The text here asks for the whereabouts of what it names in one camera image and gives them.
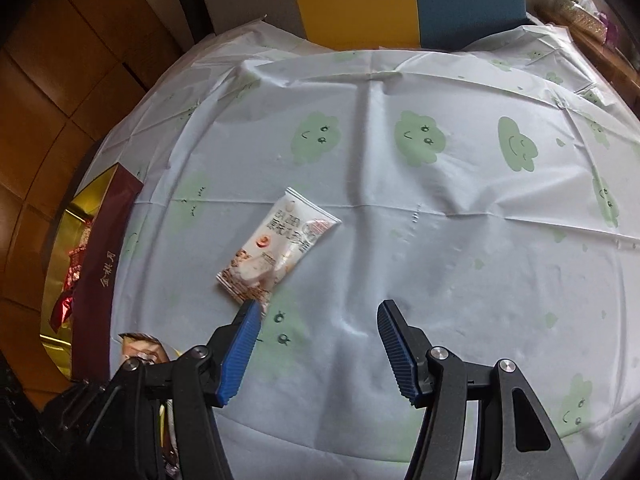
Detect white rice cake packet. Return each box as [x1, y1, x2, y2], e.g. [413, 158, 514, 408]
[217, 188, 342, 311]

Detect purple small box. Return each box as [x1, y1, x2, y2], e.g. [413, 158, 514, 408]
[598, 11, 620, 50]

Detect brown gold snack packet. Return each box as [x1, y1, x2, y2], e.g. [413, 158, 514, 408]
[119, 333, 181, 479]

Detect wooden side table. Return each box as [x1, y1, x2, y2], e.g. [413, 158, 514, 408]
[534, 6, 639, 117]

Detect small red patterned candy packet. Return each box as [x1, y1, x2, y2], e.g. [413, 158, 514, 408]
[49, 218, 92, 333]

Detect cloud-print white tablecloth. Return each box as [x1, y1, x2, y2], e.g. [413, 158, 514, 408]
[88, 22, 639, 479]

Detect white lace tissue box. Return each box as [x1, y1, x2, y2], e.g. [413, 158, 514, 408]
[553, 0, 608, 44]

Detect maroon gold gift box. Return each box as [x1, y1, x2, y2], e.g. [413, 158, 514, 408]
[40, 164, 143, 382]

